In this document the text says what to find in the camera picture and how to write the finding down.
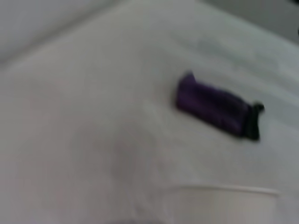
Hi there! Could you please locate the purple rag with black trim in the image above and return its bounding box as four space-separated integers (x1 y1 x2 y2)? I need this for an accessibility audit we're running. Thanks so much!
175 70 266 141

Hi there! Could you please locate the white paper cup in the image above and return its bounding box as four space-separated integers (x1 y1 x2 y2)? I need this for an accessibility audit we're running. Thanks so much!
173 185 280 224

